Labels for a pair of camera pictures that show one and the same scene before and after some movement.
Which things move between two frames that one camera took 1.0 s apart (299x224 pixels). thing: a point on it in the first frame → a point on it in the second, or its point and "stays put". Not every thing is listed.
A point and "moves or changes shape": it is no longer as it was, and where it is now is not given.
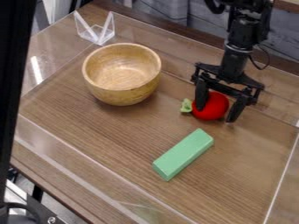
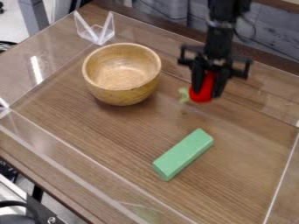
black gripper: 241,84 → 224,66
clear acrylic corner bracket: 97,34 stays put
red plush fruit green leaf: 216,109 moves or changes shape
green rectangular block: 183,154 stays put
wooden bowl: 120,73 stays put
